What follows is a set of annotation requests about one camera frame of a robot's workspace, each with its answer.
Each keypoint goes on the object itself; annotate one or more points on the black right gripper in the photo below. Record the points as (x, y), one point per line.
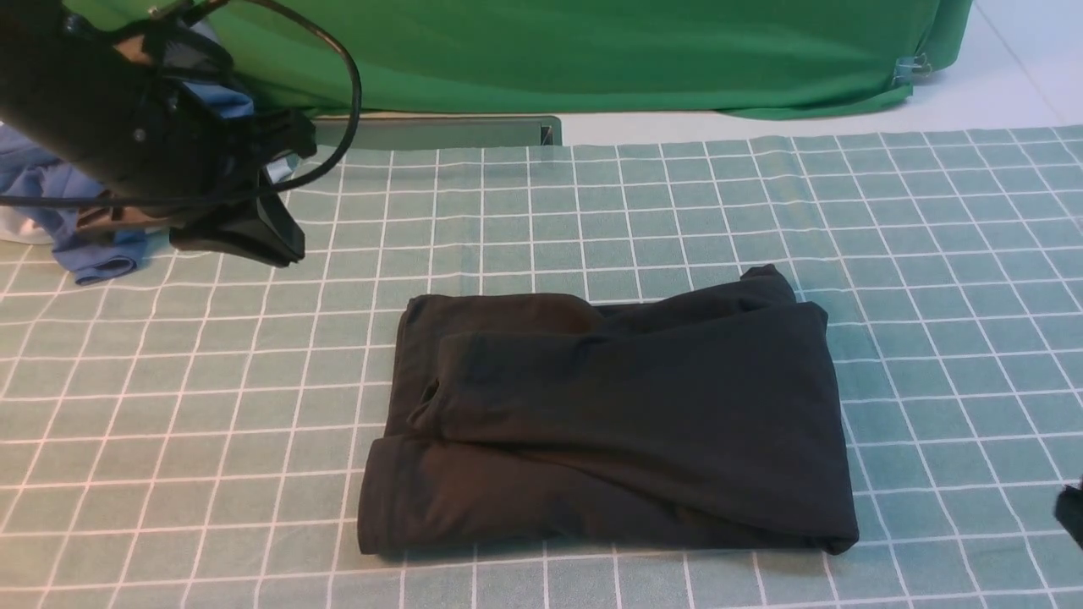
(1068, 511)

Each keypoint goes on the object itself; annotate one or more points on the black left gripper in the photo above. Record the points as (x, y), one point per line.
(183, 164)

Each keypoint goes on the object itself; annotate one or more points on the dark gray long-sleeve shirt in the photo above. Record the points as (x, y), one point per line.
(706, 421)

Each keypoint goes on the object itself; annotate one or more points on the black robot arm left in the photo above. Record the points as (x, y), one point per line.
(54, 87)

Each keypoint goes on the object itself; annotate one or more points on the green checkered tablecloth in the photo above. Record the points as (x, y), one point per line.
(194, 434)

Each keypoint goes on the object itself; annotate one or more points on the blue crumpled garment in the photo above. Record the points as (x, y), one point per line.
(90, 261)

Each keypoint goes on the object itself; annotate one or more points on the white crumpled garment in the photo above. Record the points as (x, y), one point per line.
(18, 155)

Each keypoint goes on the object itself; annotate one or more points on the metal binder clip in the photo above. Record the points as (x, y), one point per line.
(910, 69)

